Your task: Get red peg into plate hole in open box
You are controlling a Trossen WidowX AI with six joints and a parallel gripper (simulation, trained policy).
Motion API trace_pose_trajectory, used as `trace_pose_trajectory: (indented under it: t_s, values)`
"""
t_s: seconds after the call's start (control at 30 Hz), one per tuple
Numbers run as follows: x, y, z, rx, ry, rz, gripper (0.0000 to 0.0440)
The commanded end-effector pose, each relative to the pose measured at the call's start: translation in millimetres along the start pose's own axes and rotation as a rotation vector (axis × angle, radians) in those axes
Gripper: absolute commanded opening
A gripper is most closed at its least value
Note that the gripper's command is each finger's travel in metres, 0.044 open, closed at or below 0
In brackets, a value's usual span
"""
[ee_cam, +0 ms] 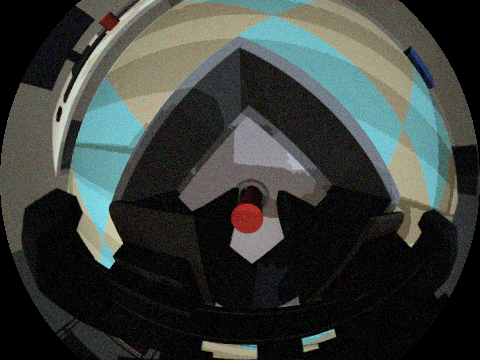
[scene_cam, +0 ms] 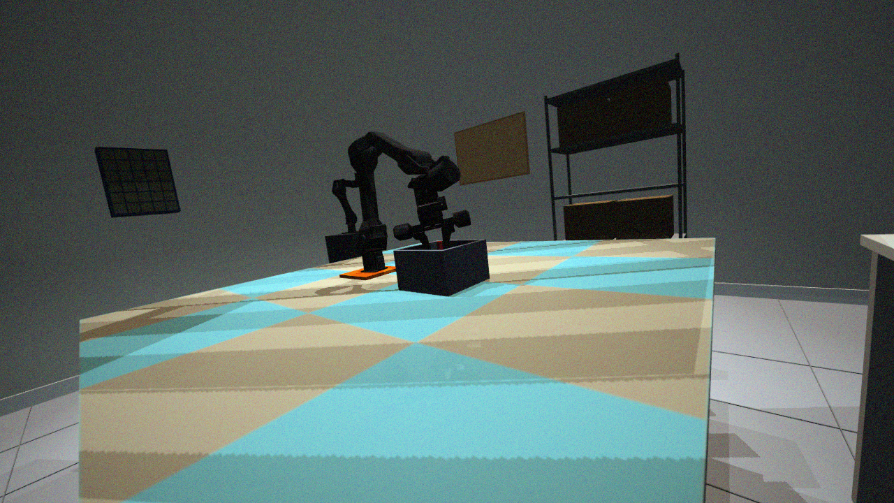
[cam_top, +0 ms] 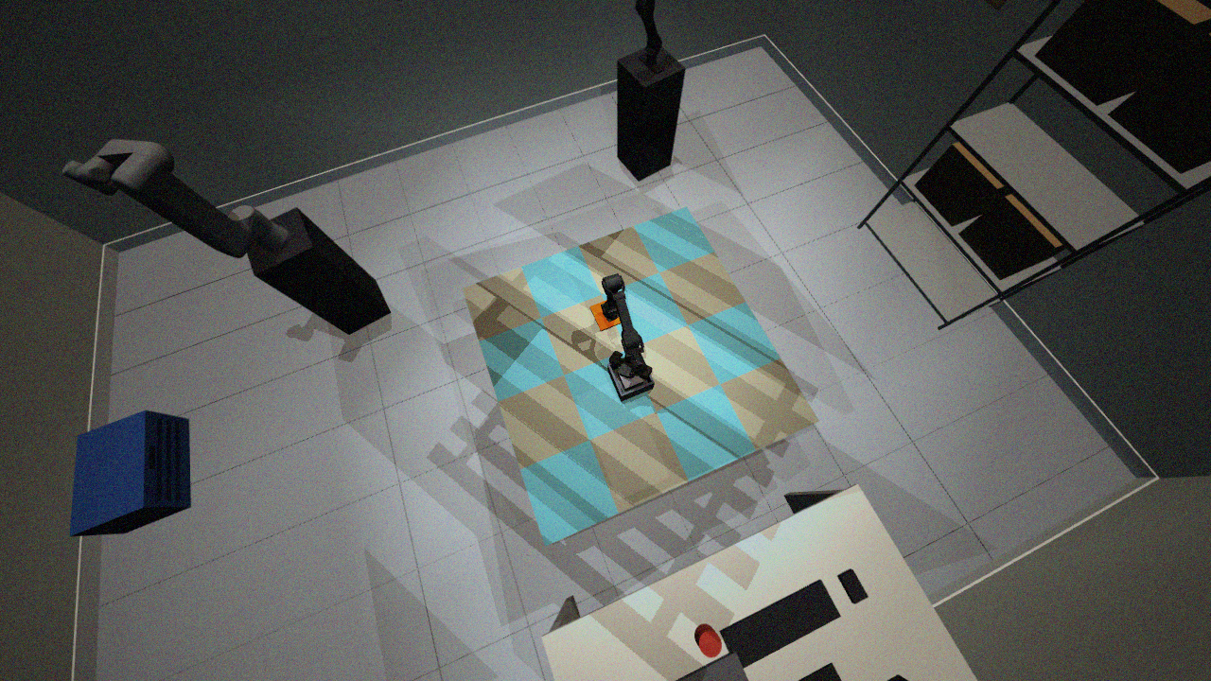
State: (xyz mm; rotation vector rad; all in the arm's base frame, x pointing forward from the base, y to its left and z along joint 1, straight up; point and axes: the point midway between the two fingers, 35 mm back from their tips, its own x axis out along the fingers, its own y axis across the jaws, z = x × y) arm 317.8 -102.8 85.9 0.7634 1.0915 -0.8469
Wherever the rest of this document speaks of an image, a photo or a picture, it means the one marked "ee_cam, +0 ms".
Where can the red peg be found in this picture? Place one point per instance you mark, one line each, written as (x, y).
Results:
(248, 214)

